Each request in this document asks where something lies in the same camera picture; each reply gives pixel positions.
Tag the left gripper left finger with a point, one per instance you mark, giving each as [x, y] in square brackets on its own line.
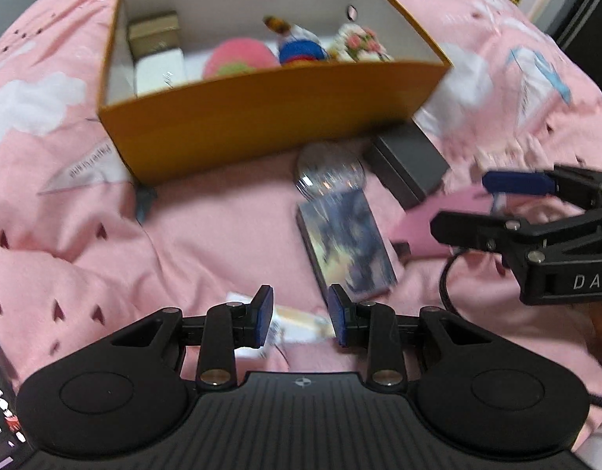
[228, 327]

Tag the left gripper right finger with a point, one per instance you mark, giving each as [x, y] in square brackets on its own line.
[373, 327]

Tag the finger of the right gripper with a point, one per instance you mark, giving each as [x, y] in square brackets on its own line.
[495, 233]
[579, 187]

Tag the picture card box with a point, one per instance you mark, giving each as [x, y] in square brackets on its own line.
[345, 246]

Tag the pink card wallet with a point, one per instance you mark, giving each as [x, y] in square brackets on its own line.
[412, 239]

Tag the dark grey box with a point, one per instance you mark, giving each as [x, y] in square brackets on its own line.
[406, 162]

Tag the glitter round compact mirror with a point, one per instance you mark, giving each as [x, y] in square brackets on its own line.
[325, 168]

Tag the white crochet flower sheep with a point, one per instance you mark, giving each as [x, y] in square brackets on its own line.
[354, 43]

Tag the white rectangular box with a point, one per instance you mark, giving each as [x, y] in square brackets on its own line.
[159, 71]

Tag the pink green pompom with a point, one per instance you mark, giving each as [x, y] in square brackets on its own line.
[237, 56]

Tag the blue orange plush doll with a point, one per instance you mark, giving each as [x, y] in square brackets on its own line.
[295, 45]

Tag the gold glitter box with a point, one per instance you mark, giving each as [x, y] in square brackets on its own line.
[154, 34]

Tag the white paper tag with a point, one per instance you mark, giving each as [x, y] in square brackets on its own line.
[291, 326]

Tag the pink cloud duvet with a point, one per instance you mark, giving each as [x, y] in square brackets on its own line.
[75, 264]

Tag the orange cardboard box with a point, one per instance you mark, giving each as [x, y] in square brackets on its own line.
[190, 85]

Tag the smartphone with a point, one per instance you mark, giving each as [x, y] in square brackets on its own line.
[14, 449]

